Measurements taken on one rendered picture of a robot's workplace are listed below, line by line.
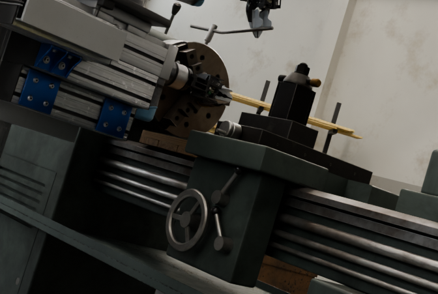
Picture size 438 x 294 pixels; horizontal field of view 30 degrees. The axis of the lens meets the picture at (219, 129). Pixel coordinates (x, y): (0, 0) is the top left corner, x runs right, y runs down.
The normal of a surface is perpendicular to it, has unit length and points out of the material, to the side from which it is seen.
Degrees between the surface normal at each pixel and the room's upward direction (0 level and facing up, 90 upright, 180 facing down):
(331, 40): 90
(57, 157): 90
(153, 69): 90
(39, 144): 90
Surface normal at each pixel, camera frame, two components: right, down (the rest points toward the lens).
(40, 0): 0.70, 0.16
